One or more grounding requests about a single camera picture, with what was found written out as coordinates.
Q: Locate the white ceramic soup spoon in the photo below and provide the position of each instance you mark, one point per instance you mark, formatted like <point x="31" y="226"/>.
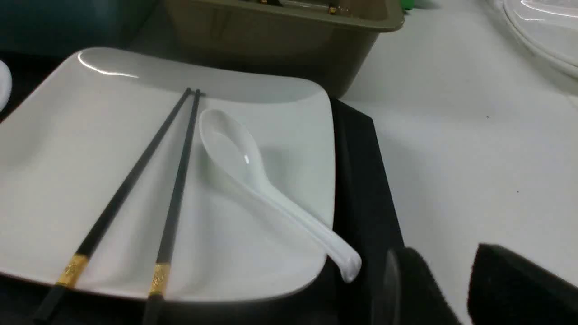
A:
<point x="233" y="149"/>

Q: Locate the black chopstick gold band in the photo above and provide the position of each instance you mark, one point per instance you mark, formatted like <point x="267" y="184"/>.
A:
<point x="162" y="269"/>
<point x="76" y="266"/>

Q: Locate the black plastic serving tray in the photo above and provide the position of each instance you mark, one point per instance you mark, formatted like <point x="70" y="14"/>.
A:
<point x="113" y="287"/>

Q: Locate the brown plastic bin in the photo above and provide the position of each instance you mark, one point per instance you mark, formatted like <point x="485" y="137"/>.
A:
<point x="325" y="41"/>

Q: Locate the white square bowl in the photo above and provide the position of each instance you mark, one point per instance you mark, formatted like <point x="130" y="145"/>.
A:
<point x="6" y="84"/>

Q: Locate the teal plastic bin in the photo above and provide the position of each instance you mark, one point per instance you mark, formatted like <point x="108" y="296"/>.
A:
<point x="62" y="27"/>

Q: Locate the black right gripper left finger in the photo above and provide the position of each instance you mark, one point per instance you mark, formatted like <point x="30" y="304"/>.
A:
<point x="412" y="295"/>

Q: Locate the large white square plate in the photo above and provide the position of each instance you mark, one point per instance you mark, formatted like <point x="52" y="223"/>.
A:
<point x="67" y="148"/>

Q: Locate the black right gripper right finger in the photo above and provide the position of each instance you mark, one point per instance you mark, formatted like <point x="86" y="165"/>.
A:
<point x="505" y="288"/>

